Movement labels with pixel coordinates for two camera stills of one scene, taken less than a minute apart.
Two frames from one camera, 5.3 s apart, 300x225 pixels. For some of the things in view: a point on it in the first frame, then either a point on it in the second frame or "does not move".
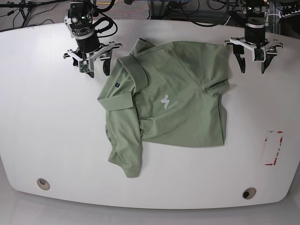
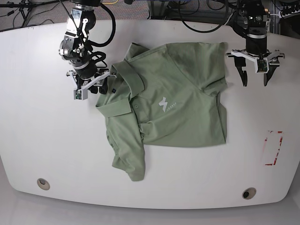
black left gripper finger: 76,63 to 93,89
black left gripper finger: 106,65 to 103,89
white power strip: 281,15 does not move
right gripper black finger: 265,64 to 267,76
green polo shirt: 167,95 does not move
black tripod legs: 25,7 does not move
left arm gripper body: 89,49 to 81,92
